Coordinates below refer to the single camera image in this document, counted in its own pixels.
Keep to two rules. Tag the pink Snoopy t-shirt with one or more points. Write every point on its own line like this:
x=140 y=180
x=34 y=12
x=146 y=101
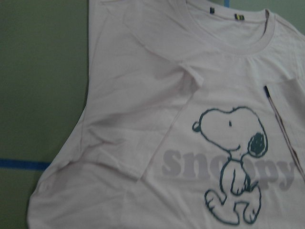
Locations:
x=195 y=119

